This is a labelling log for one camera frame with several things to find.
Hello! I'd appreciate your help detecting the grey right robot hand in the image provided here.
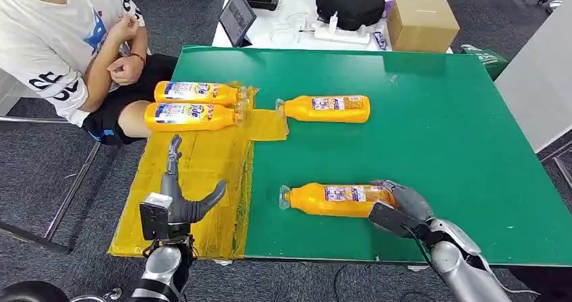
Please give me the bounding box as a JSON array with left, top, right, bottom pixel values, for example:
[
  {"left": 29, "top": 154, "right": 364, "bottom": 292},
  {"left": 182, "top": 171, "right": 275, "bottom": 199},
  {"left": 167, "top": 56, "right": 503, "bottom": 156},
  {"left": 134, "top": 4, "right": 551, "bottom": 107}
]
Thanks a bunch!
[{"left": 370, "top": 179, "right": 435, "bottom": 224}]

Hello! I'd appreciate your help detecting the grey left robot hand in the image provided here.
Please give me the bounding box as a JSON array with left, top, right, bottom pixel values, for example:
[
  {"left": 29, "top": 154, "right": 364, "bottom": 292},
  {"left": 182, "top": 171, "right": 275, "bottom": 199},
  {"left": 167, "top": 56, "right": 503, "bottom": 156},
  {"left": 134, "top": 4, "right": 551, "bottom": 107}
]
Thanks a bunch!
[{"left": 160, "top": 134, "right": 227, "bottom": 225}]

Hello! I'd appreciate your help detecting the orange drink bottle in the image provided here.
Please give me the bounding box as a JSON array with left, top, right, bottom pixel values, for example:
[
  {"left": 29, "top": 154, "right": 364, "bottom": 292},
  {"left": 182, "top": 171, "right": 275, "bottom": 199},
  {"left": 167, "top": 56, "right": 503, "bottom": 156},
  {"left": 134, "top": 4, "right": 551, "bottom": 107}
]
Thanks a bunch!
[
  {"left": 154, "top": 80, "right": 248, "bottom": 107},
  {"left": 279, "top": 181, "right": 398, "bottom": 218},
  {"left": 275, "top": 95, "right": 371, "bottom": 124},
  {"left": 144, "top": 101, "right": 246, "bottom": 133}
]

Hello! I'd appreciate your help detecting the green table mat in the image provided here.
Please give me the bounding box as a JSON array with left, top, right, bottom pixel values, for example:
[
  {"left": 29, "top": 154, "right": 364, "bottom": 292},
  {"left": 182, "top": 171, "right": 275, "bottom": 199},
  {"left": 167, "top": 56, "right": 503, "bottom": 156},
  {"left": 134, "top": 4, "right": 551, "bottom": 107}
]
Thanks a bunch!
[{"left": 108, "top": 44, "right": 572, "bottom": 268}]

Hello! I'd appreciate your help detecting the person's left hand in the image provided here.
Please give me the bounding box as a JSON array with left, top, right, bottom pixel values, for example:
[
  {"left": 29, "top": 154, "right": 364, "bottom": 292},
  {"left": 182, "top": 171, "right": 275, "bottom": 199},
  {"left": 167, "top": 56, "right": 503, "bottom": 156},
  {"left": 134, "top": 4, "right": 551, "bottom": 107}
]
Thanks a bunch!
[{"left": 107, "top": 55, "right": 145, "bottom": 86}]

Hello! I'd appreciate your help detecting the person's hand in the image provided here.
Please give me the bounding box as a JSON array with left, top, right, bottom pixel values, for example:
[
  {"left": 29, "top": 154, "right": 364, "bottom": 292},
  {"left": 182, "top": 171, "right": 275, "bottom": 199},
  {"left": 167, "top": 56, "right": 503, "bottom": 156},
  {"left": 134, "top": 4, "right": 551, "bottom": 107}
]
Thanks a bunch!
[
  {"left": 107, "top": 55, "right": 145, "bottom": 86},
  {"left": 109, "top": 13, "right": 140, "bottom": 42}
]

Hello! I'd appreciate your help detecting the green bag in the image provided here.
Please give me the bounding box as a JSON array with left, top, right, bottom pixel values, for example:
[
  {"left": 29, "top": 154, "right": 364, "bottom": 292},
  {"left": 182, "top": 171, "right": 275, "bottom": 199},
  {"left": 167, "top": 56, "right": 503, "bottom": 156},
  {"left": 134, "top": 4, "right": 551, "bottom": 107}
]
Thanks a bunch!
[{"left": 460, "top": 44, "right": 509, "bottom": 81}]

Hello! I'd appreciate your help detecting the grey table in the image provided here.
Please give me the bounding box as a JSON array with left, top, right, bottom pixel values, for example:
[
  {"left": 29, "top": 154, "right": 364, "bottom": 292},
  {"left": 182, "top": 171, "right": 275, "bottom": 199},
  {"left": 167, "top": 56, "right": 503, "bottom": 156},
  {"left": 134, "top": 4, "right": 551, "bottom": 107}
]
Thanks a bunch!
[{"left": 493, "top": 0, "right": 572, "bottom": 154}]

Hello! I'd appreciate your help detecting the black rounded robot part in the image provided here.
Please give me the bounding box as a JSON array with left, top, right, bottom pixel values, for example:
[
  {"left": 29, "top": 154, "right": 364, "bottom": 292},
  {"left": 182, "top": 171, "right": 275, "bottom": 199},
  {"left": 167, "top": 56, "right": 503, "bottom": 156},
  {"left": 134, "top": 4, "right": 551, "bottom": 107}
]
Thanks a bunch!
[{"left": 0, "top": 281, "right": 70, "bottom": 302}]

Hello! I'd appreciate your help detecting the cardboard box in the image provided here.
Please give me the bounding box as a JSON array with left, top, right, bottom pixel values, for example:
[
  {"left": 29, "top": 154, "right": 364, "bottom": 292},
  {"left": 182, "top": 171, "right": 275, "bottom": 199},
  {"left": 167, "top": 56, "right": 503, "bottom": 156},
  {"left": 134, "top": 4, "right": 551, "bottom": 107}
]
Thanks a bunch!
[{"left": 387, "top": 0, "right": 461, "bottom": 53}]

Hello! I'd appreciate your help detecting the white power strip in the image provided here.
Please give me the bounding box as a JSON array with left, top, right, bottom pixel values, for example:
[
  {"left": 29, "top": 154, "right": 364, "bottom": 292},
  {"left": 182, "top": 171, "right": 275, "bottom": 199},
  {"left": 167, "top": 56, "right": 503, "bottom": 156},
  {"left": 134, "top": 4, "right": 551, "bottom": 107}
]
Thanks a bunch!
[{"left": 312, "top": 23, "right": 372, "bottom": 45}]

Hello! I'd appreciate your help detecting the person's right hand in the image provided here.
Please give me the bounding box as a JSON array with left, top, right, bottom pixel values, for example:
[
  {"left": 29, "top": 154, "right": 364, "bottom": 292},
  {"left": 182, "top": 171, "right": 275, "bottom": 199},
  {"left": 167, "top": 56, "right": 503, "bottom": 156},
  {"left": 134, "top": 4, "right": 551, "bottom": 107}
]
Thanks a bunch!
[{"left": 109, "top": 13, "right": 140, "bottom": 42}]

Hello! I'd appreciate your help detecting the black tablet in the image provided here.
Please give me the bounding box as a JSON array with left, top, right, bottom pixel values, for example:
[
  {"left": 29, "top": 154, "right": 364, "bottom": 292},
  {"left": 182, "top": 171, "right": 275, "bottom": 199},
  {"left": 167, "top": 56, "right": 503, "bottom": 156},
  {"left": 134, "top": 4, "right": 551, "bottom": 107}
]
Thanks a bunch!
[{"left": 218, "top": 0, "right": 258, "bottom": 48}]

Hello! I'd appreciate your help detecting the black bag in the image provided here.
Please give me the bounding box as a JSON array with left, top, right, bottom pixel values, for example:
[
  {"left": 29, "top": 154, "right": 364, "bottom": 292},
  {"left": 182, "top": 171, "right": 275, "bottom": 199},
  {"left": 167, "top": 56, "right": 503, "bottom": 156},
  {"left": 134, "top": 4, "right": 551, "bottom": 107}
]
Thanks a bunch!
[{"left": 315, "top": 0, "right": 386, "bottom": 32}]

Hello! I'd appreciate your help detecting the person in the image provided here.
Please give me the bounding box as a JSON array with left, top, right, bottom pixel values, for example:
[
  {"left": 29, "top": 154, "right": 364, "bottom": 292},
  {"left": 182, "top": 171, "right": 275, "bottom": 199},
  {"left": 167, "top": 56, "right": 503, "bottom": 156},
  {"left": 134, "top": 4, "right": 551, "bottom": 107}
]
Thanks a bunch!
[{"left": 0, "top": 0, "right": 179, "bottom": 147}]

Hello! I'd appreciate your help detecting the white table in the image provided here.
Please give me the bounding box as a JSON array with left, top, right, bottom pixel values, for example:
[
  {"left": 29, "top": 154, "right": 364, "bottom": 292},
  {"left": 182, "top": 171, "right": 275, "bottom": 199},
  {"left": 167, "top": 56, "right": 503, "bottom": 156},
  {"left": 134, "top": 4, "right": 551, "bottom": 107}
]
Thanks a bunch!
[{"left": 212, "top": 0, "right": 453, "bottom": 55}]

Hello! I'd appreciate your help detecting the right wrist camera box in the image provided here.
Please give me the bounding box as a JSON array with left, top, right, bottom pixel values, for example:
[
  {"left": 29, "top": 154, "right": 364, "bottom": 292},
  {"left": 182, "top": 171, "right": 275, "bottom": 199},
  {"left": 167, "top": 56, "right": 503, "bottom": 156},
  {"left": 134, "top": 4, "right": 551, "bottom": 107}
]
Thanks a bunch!
[{"left": 368, "top": 202, "right": 423, "bottom": 239}]

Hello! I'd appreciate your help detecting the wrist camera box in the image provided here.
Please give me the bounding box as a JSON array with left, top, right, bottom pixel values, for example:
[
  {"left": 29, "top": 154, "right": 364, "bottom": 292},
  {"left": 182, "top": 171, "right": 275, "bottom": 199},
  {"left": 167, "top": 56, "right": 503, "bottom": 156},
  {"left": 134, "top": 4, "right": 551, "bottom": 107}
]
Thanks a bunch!
[
  {"left": 139, "top": 192, "right": 174, "bottom": 242},
  {"left": 368, "top": 202, "right": 423, "bottom": 239}
]

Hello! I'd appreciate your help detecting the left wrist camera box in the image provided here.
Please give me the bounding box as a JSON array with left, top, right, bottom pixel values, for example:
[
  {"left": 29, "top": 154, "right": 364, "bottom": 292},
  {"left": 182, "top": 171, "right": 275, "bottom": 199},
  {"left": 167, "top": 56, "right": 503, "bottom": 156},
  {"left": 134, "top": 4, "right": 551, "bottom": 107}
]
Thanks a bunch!
[{"left": 139, "top": 192, "right": 174, "bottom": 242}]

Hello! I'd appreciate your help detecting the metal chair frame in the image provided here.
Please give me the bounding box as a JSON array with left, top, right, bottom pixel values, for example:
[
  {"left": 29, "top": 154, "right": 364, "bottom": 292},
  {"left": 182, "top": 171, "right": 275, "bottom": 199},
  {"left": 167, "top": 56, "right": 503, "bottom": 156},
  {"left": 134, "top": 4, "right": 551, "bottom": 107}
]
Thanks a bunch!
[{"left": 0, "top": 115, "right": 102, "bottom": 254}]

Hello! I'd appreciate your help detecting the white floor cable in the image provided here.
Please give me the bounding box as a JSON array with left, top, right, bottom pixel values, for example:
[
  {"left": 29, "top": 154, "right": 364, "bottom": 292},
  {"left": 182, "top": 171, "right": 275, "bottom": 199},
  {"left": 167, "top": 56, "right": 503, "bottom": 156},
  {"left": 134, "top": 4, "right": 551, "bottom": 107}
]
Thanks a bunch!
[{"left": 486, "top": 268, "right": 540, "bottom": 297}]

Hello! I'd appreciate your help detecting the metal table frame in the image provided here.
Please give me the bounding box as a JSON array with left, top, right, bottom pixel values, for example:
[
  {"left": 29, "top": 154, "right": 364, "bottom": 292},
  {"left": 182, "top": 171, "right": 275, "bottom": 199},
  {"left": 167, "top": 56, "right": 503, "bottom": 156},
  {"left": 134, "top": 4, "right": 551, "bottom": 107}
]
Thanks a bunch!
[{"left": 538, "top": 139, "right": 572, "bottom": 191}]

